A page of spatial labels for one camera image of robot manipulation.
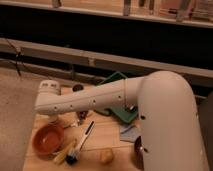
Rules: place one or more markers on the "green cucumber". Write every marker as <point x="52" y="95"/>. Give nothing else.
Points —
<point x="103" y="112"/>

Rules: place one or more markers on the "metal spoon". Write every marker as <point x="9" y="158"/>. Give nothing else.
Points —
<point x="74" y="124"/>

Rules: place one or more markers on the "bunch of dark grapes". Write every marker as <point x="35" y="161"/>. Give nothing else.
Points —
<point x="82" y="115"/>

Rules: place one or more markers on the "yellow potato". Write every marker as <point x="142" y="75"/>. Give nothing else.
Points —
<point x="106" y="156"/>

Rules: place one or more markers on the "yellow banana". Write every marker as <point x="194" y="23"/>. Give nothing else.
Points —
<point x="60" y="157"/>

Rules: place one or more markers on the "dark brown bowl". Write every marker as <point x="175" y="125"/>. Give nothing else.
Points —
<point x="138" y="154"/>

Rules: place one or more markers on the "metal cup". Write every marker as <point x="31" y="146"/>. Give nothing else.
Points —
<point x="77" y="87"/>

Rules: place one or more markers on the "white paper cup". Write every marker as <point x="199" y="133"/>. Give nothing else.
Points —
<point x="53" y="119"/>

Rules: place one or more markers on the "orange red bowl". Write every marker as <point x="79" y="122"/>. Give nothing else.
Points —
<point x="48" y="139"/>

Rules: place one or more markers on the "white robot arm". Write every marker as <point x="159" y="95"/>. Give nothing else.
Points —
<point x="170" y="129"/>

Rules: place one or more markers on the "grey folded cloth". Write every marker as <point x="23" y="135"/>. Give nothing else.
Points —
<point x="129" y="133"/>

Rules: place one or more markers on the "green plastic tray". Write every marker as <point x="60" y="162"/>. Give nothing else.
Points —
<point x="124" y="114"/>

